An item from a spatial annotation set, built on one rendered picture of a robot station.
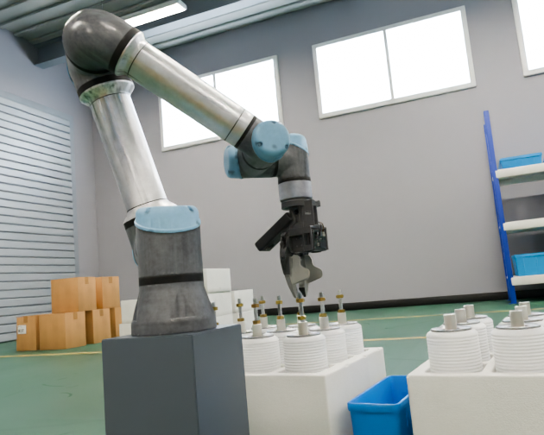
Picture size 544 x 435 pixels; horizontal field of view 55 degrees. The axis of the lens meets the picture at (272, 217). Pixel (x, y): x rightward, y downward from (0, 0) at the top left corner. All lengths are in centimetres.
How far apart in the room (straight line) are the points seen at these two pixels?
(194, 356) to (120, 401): 16
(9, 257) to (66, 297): 217
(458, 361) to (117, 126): 80
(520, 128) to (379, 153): 158
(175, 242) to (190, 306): 11
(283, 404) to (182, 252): 41
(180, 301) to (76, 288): 405
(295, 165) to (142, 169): 33
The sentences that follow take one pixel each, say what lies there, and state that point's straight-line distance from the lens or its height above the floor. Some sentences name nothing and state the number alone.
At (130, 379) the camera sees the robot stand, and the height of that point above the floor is 23.
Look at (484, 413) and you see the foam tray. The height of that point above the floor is 12.
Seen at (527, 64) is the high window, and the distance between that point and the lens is 675.
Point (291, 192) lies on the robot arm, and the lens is 116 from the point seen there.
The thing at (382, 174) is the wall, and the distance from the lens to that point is 657.
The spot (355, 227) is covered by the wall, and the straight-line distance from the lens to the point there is 656.
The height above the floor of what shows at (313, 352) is 22.
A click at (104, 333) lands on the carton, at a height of 7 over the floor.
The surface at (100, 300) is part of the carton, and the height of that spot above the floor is 38.
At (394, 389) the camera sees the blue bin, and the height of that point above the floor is 9.
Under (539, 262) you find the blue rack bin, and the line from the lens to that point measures 568.
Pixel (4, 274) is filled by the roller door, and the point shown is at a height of 78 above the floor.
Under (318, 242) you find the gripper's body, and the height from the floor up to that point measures 45.
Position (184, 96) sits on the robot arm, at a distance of 103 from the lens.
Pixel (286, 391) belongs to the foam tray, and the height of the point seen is 15.
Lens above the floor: 36
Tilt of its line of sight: 8 degrees up
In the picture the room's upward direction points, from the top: 5 degrees counter-clockwise
